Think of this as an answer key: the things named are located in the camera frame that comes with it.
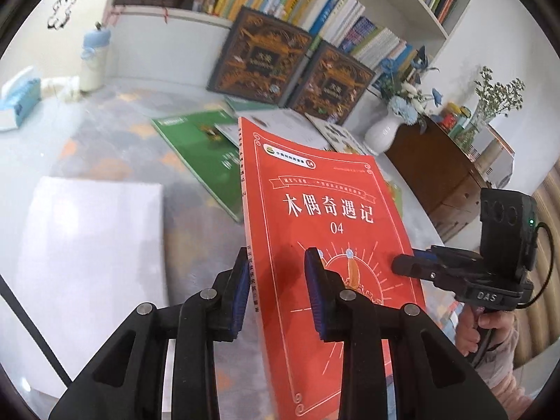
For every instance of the white illustrated paperback book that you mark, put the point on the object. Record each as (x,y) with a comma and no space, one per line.
(284,124)

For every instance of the dark ornate encyclopedia book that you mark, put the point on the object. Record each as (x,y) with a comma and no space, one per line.
(258,57)
(332,83)

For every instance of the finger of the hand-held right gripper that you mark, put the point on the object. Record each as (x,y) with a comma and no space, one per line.
(409,264)
(450,257)

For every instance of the white bottle with blue lid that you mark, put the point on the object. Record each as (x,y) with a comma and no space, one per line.
(94,65)

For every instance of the brown wooden cabinet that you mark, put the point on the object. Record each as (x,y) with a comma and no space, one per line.
(428,170)

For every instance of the red bookmark ribbon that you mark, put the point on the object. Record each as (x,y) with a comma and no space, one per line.
(165,15)
(116,12)

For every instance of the white book with cartoon figures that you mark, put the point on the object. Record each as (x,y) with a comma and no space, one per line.
(341,135)

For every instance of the person's right hand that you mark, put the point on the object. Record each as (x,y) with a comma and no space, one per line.
(467,330)

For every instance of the white bookshelf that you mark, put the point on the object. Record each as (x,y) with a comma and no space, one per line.
(166,48)

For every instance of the green book with girl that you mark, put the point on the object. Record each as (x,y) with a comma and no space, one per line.
(245,105)

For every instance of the light green picture book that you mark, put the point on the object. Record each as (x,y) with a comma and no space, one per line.
(396,192)

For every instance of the white appliance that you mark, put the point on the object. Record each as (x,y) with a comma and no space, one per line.
(498,162)

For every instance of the blue and white artificial flowers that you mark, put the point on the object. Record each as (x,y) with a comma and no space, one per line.
(402,105)

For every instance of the blue tissue pack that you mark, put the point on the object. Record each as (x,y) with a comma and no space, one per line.
(22,96)

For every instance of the plain white book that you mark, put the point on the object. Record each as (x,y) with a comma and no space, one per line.
(87,249)

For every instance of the white ribbed vase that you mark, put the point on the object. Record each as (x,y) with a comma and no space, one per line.
(383,133)

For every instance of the red donkey book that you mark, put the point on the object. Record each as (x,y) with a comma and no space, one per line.
(332,192)

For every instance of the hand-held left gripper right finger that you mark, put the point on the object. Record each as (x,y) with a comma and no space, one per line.
(316,297)

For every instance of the large green book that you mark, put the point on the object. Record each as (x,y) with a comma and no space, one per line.
(192,153)

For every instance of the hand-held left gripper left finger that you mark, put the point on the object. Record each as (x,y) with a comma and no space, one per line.
(239,288)

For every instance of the beige striped sofa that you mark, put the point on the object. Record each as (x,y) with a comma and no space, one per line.
(549,210)

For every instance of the colourful jar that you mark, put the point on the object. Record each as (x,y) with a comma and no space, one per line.
(453,118)

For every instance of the glass vase with green sprigs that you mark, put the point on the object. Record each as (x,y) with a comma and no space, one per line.
(498,96)

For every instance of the person's right forearm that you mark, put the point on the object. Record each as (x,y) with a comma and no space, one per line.
(503,350)

